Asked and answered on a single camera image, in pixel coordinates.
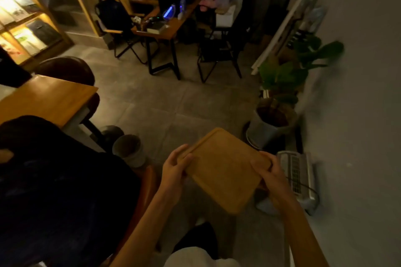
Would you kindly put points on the person's left hand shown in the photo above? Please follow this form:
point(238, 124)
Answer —
point(171, 176)

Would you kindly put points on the person's right hand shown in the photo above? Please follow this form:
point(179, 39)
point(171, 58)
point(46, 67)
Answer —
point(277, 185)

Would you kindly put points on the person's right thumb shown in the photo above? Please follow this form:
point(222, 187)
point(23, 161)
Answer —
point(258, 167)

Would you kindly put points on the person's left thumb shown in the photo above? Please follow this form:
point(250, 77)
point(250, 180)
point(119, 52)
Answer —
point(187, 163)

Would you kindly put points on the wooden cutting board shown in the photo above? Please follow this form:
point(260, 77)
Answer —
point(222, 168)

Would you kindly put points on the person's right forearm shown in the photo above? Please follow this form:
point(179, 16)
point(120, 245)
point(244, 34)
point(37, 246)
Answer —
point(305, 238)

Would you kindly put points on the person's left forearm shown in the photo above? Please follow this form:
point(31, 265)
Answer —
point(147, 229)

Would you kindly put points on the grey plant pot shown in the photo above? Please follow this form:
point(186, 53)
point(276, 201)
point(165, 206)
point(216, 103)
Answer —
point(266, 129)

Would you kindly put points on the white electric heater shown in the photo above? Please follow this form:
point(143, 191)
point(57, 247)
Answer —
point(297, 176)

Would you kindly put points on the orange chair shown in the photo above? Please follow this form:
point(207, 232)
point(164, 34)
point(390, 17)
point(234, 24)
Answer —
point(144, 194)

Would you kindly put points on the small grey bin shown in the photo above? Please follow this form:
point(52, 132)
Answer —
point(129, 151)

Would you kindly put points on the person's black shoe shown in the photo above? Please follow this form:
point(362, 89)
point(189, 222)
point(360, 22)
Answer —
point(197, 238)

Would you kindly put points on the black round chair base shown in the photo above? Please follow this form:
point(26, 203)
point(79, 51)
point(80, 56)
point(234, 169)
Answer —
point(109, 137)

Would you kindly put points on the person's white shorts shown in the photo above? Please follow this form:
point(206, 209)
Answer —
point(200, 259)

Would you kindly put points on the green leafy plant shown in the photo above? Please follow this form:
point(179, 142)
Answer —
point(288, 72)

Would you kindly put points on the black metal chair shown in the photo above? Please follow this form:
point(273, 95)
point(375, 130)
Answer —
point(219, 51)

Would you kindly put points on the wooden desk with black legs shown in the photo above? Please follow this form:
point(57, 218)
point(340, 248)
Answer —
point(169, 30)

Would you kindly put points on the white leaning board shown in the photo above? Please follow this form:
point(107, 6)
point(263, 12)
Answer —
point(278, 32)

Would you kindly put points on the folding chair with wooden arms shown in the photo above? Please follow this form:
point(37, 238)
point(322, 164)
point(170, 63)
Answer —
point(125, 41)

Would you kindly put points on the dark book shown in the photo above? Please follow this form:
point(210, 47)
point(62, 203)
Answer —
point(156, 27)

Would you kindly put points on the white box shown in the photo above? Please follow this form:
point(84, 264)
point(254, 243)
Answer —
point(225, 18)

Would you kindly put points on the blue glowing gadget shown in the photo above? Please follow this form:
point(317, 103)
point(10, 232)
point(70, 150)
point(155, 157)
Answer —
point(169, 12)

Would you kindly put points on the brown leather chair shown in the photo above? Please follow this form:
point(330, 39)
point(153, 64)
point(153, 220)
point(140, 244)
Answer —
point(67, 69)

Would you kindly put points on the light wooden table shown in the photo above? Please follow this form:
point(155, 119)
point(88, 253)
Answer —
point(44, 99)

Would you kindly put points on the clear water bottle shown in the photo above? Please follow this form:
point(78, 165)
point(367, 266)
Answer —
point(182, 3)

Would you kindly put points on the black backpack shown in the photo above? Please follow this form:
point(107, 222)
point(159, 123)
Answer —
point(113, 15)

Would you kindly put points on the grey staircase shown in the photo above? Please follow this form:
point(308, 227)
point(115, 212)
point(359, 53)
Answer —
point(75, 4)

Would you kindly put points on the lit wooden bookshelf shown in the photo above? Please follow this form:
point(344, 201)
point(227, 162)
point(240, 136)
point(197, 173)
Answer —
point(47, 22)

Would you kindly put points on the display of magazines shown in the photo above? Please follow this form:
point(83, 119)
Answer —
point(29, 32)

